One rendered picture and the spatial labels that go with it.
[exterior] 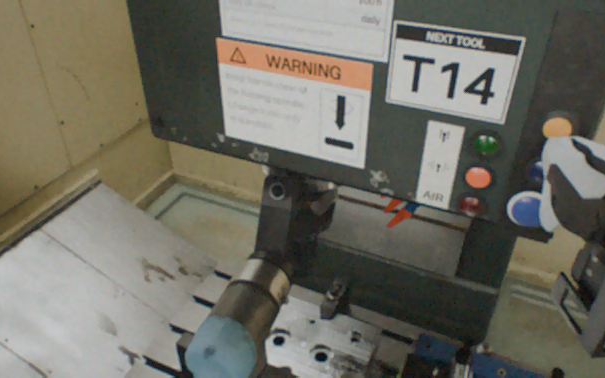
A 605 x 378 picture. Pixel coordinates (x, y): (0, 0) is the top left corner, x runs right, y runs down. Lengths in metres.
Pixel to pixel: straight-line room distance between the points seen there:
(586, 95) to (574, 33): 0.05
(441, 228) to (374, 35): 0.94
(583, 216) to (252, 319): 0.39
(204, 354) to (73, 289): 1.12
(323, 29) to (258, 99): 0.10
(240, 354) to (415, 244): 0.87
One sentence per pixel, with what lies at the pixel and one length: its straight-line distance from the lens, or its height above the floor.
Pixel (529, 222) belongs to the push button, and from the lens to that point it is 0.48.
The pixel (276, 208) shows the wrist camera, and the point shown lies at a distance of 0.68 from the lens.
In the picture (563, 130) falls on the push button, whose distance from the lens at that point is 0.44.
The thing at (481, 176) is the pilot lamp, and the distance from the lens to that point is 0.47.
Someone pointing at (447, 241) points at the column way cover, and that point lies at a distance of 1.35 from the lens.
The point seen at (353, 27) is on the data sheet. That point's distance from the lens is 0.44.
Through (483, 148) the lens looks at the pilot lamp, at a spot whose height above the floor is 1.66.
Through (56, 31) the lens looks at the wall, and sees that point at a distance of 1.71.
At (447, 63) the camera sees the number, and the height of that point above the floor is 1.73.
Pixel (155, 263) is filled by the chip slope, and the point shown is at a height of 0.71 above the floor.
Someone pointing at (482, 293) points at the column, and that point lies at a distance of 1.47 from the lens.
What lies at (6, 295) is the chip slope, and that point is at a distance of 1.67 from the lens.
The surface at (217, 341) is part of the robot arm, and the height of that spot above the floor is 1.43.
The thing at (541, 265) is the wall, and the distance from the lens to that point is 1.87.
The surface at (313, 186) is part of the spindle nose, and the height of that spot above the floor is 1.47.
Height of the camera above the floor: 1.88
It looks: 36 degrees down
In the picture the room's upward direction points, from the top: straight up
